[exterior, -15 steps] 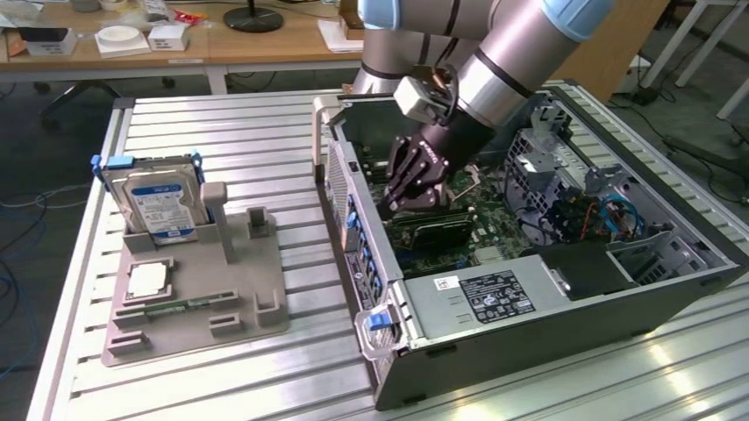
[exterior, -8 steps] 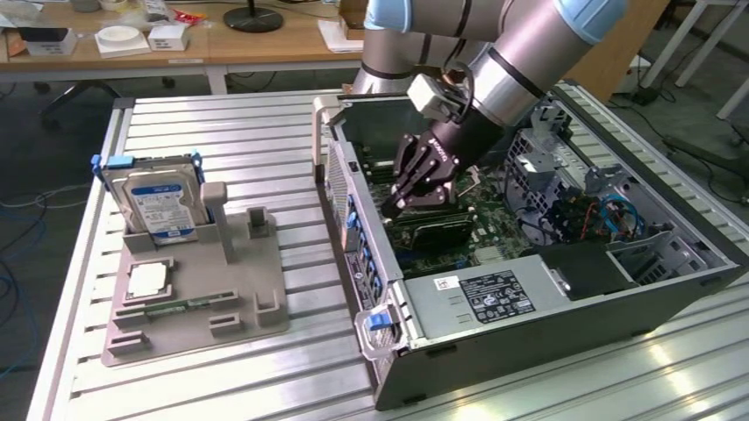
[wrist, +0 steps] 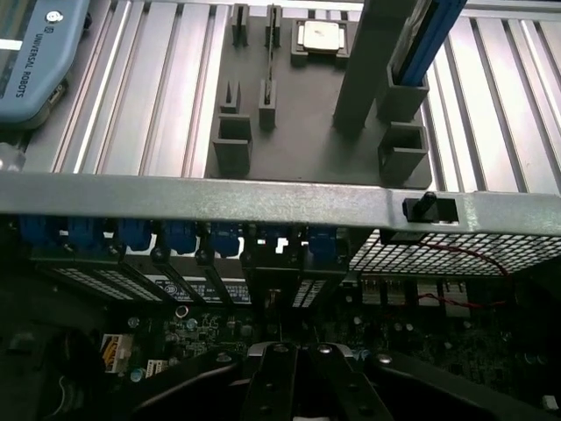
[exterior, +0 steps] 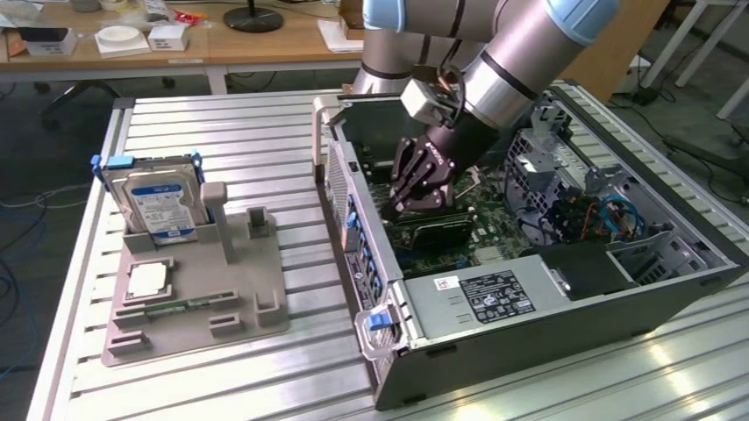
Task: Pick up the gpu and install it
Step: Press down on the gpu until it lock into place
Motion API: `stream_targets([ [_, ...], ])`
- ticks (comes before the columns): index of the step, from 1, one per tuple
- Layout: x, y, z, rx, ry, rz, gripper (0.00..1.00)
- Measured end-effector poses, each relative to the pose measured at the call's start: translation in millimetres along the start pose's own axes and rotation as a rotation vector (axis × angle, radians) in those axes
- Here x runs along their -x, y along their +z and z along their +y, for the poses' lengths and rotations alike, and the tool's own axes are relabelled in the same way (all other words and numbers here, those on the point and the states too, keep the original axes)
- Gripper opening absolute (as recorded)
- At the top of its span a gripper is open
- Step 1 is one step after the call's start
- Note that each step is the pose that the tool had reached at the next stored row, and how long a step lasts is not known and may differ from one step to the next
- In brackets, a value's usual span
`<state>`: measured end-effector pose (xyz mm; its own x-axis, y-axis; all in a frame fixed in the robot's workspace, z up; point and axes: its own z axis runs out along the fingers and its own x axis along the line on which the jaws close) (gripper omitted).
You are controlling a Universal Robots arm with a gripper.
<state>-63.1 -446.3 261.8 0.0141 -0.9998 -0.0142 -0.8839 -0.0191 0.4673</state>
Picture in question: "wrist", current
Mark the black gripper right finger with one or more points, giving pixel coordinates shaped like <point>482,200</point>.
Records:
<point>346,390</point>

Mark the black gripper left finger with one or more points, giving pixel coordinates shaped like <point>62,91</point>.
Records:
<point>271,386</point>

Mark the green motherboard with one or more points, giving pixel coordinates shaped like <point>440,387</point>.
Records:
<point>438,342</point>

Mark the blue card retention clip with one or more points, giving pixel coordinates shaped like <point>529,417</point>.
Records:
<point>225,239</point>
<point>323,243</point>
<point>39,232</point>
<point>179,237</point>
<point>135,234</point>
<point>87,234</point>

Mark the open black PC case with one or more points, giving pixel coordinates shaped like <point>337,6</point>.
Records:
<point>219,197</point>

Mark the grey printed parts rack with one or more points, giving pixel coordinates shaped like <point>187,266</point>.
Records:
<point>307,109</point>

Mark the silver CPU chip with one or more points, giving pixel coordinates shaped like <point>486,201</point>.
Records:
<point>322,37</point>

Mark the hard disk in blue caddy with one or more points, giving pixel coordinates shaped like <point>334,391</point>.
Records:
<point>431,39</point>

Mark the blue-grey robot teach pendant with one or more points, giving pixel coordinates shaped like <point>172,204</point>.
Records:
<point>44,52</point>

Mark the black chassis intrusion switch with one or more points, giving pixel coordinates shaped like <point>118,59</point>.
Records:
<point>421,208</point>

